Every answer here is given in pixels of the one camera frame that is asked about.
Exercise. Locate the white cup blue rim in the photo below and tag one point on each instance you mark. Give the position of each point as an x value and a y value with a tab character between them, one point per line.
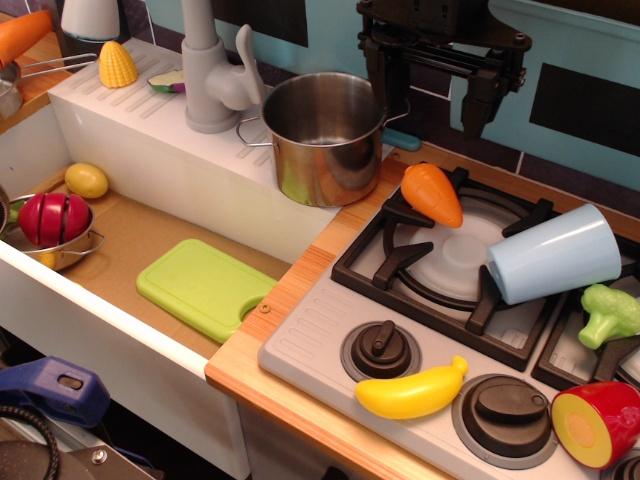
93	21

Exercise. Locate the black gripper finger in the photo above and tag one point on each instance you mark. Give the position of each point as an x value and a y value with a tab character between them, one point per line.
387	75
486	89

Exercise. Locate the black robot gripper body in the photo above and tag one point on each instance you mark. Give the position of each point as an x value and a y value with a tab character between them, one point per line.
455	36

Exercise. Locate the light blue plastic cup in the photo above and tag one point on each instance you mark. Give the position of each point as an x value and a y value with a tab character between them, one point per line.
572	250

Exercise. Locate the left black stove knob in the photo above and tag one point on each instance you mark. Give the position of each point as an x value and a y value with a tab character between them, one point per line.
380	350

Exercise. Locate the large orange toy carrot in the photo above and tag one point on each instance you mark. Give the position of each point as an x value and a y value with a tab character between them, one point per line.
20	34

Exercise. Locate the red toy apple half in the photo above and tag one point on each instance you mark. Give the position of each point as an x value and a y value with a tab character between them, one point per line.
598	423

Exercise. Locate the red sliced toy vegetable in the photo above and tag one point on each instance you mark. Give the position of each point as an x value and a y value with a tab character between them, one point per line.
52	219

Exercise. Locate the yellow toy corn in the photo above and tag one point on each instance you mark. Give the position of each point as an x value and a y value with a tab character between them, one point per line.
116	66

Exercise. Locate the yellow toy banana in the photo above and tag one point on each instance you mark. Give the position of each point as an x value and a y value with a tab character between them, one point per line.
416	395

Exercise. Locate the green plastic cutting board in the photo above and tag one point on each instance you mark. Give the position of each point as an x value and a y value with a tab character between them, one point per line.
204	287

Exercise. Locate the right black stove knob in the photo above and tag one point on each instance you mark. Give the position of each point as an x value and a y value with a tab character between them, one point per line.
626	468

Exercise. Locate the yellow toy potato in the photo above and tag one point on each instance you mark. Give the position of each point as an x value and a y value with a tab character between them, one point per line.
86	180

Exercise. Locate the grey toy faucet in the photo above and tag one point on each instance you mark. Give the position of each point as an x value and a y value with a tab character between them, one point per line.
217	92

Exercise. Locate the green toy broccoli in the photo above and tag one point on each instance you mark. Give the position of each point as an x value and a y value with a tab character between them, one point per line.
612	314

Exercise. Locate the purple toy eggplant slice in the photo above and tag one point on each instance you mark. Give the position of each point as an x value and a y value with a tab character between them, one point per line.
169	82

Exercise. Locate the small steel bowl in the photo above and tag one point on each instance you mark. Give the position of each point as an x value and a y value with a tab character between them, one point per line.
58	257

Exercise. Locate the middle black stove knob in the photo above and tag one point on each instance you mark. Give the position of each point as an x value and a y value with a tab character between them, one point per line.
505	422

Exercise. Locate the teal sponge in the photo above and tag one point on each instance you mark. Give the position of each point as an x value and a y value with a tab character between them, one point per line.
401	140

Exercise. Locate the black stove grate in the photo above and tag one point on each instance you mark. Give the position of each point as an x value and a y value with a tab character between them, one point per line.
565	362
433	269

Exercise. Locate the black stove knob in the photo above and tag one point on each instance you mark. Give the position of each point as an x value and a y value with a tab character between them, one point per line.
626	468
505	422
380	350

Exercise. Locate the steel saucepan with handle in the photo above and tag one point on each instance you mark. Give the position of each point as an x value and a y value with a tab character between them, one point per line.
11	76

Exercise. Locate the stainless steel pot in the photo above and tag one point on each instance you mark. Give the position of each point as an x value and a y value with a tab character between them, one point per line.
325	131

